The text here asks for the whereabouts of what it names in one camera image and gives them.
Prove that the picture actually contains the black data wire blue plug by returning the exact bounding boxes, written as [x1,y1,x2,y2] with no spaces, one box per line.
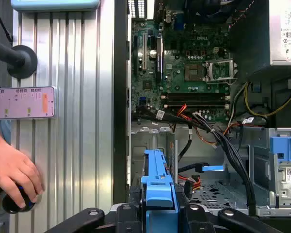
[177,127,225,174]

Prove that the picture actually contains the white expansion slot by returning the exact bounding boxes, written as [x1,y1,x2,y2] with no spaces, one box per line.
[142,33,147,72]

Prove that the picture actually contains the CPU socket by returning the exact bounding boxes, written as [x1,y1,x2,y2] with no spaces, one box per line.
[184,63,205,82]

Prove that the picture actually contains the green motherboard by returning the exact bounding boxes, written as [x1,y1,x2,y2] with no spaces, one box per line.
[130,19,233,123]

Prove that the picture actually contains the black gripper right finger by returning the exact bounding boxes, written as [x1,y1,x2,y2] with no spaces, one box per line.
[177,184,283,233]

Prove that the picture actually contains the thin wire locking lever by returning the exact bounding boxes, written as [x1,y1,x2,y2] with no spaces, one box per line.
[205,77,239,85]

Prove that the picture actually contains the silver power supply box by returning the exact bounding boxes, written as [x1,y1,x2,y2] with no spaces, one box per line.
[229,0,291,83]

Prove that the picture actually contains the thin orange wire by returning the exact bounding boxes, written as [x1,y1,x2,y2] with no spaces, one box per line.
[193,120,243,148]

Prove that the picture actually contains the metal socket cover frame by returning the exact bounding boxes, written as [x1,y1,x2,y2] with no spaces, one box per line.
[205,59,235,82]

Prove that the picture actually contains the yellow wires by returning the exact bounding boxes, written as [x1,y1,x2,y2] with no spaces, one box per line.
[243,82,291,117]

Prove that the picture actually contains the thick black cable bundle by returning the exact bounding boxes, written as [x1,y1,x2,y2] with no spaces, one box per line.
[191,113,257,216]

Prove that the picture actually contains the black latch RAM slot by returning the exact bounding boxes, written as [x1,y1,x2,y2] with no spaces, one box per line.
[161,91,230,96]
[162,100,231,105]

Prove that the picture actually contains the blue drive bracket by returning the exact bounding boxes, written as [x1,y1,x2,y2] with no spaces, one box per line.
[269,136,291,166]

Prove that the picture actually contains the black cable white tag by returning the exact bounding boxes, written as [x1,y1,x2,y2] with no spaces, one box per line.
[237,116,268,129]

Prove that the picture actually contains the red orange board wires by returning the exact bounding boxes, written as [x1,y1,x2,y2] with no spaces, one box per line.
[176,103,193,121]

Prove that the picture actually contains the black labelled board cables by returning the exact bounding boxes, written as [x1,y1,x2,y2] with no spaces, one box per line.
[132,108,193,123]

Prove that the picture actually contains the metal disk bay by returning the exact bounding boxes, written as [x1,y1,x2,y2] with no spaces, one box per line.
[130,125,179,188]

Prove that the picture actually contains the pale blue teach pendant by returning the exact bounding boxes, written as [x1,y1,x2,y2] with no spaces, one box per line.
[11,0,100,12]

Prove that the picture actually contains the white latch RAM slot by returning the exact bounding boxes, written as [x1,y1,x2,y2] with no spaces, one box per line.
[162,104,231,109]
[161,95,231,100]

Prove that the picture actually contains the black round stand base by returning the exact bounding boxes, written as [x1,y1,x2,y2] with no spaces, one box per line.
[0,38,38,80]

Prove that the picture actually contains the hard disk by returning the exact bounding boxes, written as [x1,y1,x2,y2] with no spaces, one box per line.
[140,149,182,233]

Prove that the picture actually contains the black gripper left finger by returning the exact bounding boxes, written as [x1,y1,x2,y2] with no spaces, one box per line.
[45,185,146,233]

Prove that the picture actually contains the round black tool blue ring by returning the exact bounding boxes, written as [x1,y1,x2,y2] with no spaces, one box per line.
[0,185,37,215]

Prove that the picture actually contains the thin black expansion slot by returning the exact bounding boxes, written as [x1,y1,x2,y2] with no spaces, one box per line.
[133,36,139,75]

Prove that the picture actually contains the black braided cable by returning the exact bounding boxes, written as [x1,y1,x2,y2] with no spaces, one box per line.
[0,0,14,47]

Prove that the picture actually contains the black cooling fan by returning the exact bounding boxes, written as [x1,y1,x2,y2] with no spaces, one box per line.
[184,0,233,24]

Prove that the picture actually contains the smartphone with pink screen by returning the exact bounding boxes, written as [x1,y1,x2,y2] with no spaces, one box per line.
[0,86,57,120]

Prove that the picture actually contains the person hand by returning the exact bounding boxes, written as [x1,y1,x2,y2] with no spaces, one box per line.
[0,126,46,211]

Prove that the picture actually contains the blue VGA port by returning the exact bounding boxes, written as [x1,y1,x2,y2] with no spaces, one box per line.
[175,13,185,30]

